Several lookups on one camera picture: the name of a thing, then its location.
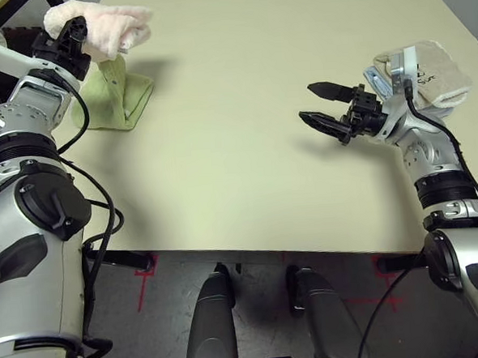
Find green folded towel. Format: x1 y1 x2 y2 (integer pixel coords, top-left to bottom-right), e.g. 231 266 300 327
67 53 158 136

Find pink fluffy towel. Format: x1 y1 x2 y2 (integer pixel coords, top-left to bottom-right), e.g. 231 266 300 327
41 0 156 65

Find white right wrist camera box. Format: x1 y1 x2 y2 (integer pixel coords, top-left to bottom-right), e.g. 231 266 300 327
366 45 424 143

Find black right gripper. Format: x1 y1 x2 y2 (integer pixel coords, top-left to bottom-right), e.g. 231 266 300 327
297 79 391 148

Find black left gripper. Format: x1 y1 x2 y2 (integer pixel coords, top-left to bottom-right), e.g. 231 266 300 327
29 15 94 83

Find beige folded towel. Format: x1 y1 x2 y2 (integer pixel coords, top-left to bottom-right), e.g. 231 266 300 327
371 37 475 114

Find grey right robot leg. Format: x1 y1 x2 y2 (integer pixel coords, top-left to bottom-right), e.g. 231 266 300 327
284 260 369 358

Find light blue folded towel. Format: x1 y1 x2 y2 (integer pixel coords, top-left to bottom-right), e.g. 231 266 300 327
362 61 455 123

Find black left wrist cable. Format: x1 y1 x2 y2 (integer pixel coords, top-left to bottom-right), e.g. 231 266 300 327
49 79 134 358

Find yellow-edged table with black frame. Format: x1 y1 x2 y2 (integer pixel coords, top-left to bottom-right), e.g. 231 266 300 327
0 0 64 23

